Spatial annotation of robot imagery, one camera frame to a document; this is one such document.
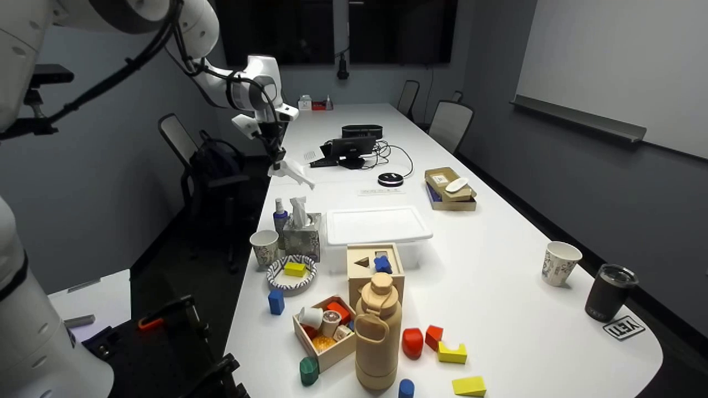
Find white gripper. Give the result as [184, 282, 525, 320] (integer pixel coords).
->
[231, 100, 301, 170]

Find beige water bottle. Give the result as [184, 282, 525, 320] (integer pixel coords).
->
[352, 272, 405, 395]

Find green toy block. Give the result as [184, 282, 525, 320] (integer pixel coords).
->
[300, 355, 321, 388]

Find red toy block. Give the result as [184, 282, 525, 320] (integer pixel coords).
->
[401, 328, 427, 363]
[426, 323, 444, 354]

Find black wall screen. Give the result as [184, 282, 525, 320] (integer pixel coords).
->
[219, 0, 337, 67]
[348, 0, 460, 67]

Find orange toy block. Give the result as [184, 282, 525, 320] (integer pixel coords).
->
[323, 298, 357, 328]

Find blue white patterned plate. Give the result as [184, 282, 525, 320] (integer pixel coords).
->
[266, 252, 318, 296]

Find lime yellow toy block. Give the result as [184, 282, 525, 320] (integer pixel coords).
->
[452, 374, 489, 398]

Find white wall whiteboard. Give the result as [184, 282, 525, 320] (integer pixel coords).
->
[514, 0, 708, 161]

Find white ceramic cup bowl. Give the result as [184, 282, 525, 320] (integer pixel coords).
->
[251, 227, 282, 272]

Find black chair with backpack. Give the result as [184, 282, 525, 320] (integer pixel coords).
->
[158, 110, 254, 250]

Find patterned paper cup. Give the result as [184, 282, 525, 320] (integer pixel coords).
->
[540, 238, 584, 290]

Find blue rectangular block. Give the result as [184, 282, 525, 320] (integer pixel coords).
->
[269, 288, 288, 319]

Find grey patterned tissue box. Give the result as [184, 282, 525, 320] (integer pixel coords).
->
[280, 212, 326, 262]

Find wooden shape sorter box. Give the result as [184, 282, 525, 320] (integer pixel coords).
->
[345, 240, 409, 309]

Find black cable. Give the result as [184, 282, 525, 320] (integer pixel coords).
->
[369, 140, 418, 178]

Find small wooden tray box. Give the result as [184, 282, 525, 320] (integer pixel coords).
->
[293, 294, 361, 374]

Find black tumbler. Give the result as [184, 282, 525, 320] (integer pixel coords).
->
[584, 262, 641, 323]

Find black white marker tag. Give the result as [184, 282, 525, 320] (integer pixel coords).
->
[602, 314, 648, 342]

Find black stand orange clamps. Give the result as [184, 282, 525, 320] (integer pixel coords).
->
[102, 294, 248, 398]

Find black case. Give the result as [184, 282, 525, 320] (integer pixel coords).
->
[340, 121, 387, 143]

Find white toy cylinder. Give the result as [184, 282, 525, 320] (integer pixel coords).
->
[296, 306, 328, 331]

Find yellow notched toy block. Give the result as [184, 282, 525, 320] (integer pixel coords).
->
[437, 340, 469, 366]

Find brown cardboard box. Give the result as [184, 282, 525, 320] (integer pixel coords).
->
[422, 165, 480, 212]

